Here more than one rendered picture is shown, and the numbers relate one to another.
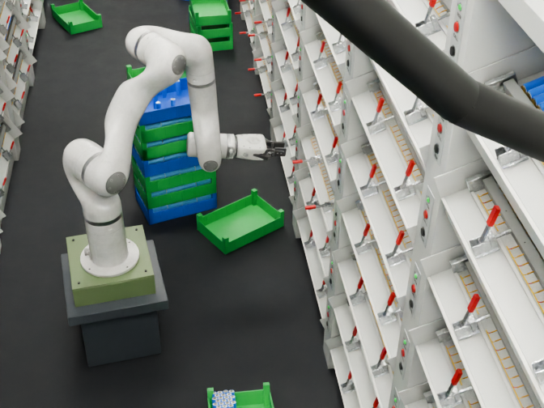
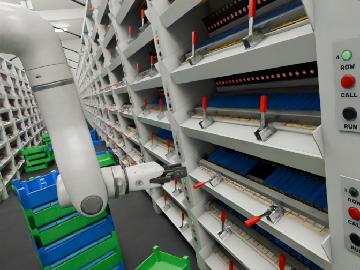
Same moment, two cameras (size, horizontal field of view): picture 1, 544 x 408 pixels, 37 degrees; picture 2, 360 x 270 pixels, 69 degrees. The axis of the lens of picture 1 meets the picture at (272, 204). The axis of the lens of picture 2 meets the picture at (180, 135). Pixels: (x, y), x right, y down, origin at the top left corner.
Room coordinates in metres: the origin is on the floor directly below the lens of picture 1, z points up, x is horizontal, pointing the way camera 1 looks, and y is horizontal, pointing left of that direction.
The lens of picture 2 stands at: (1.63, 0.11, 0.83)
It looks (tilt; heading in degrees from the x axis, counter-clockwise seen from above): 11 degrees down; 348
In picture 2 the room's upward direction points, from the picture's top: 11 degrees counter-clockwise
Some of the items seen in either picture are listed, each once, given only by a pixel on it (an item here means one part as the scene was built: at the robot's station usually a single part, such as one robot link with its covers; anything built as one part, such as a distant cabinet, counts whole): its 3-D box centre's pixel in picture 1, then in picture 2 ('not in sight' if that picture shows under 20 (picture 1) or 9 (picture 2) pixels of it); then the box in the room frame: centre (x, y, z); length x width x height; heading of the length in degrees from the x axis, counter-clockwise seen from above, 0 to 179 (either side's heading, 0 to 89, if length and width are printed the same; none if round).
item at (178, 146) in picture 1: (171, 132); (67, 214); (2.79, 0.41, 0.36); 0.30 x 0.20 x 0.08; 115
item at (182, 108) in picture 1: (168, 97); (58, 180); (2.79, 0.41, 0.52); 0.30 x 0.20 x 0.08; 115
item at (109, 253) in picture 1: (106, 235); not in sight; (2.01, 0.53, 0.46); 0.19 x 0.19 x 0.18
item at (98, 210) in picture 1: (91, 178); not in sight; (2.03, 0.55, 0.67); 0.19 x 0.12 x 0.24; 44
